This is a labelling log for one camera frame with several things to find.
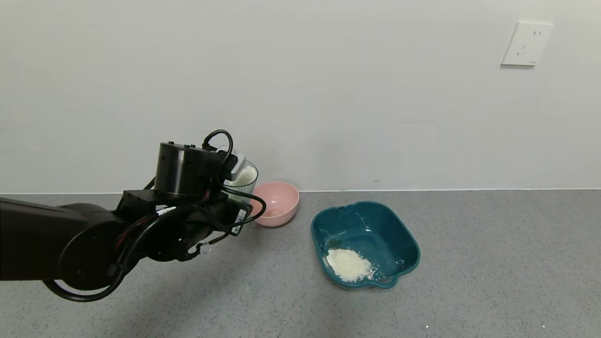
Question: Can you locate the white wall socket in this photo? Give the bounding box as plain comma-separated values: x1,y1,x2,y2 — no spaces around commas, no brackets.
501,21,555,67

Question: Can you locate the thin black camera cable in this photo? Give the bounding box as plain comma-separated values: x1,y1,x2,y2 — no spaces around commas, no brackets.
202,130,267,233

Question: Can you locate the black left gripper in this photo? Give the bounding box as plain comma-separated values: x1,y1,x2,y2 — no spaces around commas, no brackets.
217,195,254,236

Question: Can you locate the white powder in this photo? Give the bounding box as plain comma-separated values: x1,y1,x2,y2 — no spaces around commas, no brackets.
326,248,377,284
232,165,258,186

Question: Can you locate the ribbed clear plastic cup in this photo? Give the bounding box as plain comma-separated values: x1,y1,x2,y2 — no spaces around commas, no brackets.
223,160,259,207

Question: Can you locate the black wrist cable bundle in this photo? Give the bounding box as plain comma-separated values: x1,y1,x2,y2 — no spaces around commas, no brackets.
42,207,177,303

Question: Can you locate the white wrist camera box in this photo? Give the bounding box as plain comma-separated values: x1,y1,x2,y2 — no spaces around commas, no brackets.
217,149,247,175

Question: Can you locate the pink bowl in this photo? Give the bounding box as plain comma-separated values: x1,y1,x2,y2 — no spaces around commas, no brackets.
248,182,300,228

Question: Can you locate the teal square tray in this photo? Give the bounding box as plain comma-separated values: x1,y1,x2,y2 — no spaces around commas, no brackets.
311,201,421,289

